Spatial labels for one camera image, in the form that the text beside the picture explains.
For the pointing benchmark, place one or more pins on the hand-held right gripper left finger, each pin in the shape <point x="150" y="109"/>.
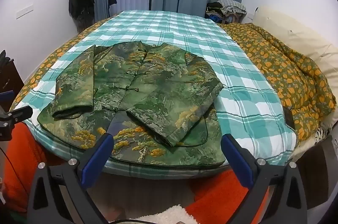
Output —
<point x="96" y="158"/>

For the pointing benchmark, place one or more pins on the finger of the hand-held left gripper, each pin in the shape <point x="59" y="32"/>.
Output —
<point x="18" y="113"/>
<point x="6" y="96"/>

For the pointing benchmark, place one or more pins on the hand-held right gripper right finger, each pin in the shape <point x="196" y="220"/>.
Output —
<point x="236" y="158"/>

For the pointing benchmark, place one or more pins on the green landscape print padded jacket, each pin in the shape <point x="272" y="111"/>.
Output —
<point x="148" y="86"/>

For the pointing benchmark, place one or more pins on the pile of folded clothes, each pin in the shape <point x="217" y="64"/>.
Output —
<point x="227" y="9"/>

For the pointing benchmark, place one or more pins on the dark wooden nightstand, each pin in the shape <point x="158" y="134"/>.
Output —
<point x="10" y="81"/>

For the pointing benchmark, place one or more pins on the orange fleece garment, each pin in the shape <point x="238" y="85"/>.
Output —
<point x="23" y="160"/>

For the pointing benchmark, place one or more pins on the orange floral bed cover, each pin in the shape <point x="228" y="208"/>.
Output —
<point x="39" y="65"/>

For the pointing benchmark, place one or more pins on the black flat pouch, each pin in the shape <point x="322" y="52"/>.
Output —
<point x="289" y="118"/>

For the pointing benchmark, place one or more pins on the white fluffy cloth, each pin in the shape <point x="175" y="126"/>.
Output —
<point x="158" y="213"/>

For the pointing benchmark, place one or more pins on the orange floral green quilt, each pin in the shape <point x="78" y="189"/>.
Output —
<point x="290" y="73"/>

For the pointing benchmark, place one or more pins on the teal white checked bed sheet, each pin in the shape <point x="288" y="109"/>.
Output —
<point x="211" y="49"/>

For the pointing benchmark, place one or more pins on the white wall plate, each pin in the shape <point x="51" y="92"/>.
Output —
<point x="25" y="11"/>

